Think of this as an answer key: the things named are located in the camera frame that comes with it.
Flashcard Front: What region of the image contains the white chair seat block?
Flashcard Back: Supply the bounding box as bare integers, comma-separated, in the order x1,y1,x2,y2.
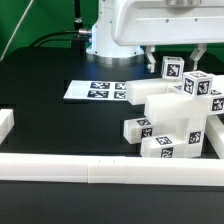
158,117,206,158

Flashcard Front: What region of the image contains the white tagged cube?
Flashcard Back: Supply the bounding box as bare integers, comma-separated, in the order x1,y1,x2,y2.
182,70,214,97
161,56,184,80

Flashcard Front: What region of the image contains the black cable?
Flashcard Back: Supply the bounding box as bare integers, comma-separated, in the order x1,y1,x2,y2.
29,30,92,48

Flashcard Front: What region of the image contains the white U-shaped fence frame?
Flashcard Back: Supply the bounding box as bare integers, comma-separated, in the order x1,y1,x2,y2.
0,108,224,187

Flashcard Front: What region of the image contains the white chair back frame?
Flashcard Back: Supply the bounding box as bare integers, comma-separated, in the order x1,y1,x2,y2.
126,75,224,123

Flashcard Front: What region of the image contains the black pole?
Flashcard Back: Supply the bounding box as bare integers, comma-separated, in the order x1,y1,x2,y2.
74,0,83,30

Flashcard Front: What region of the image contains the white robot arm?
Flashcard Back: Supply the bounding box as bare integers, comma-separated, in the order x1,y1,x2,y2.
87,0,224,70

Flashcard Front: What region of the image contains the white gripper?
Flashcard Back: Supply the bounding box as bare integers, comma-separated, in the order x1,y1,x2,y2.
111,0,224,73

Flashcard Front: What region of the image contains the white marker base sheet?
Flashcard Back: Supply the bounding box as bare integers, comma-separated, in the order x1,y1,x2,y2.
64,80,126,101

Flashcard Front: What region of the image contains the white cable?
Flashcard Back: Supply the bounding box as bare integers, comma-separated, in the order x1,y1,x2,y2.
0,0,36,61

